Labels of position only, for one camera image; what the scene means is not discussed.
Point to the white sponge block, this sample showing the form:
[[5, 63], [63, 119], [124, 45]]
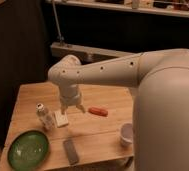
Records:
[[61, 119]]

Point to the white paper cup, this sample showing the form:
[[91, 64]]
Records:
[[126, 134]]

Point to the small clear plastic bottle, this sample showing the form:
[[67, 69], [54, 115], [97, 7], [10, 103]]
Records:
[[44, 116]]

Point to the wooden table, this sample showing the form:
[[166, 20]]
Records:
[[96, 138]]

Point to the upper wooden shelf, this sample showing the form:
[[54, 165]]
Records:
[[123, 8]]

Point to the orange red oblong object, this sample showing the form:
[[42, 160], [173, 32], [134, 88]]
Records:
[[98, 111]]

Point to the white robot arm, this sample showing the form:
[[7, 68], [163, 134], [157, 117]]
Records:
[[161, 105]]

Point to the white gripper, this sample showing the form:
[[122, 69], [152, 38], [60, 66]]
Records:
[[70, 95]]

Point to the grey metal bench rail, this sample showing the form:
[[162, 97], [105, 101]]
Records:
[[85, 53]]

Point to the grey rectangular block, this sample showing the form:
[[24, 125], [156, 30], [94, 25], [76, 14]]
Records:
[[71, 152]]

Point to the metal pole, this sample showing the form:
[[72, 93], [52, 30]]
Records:
[[60, 37]]

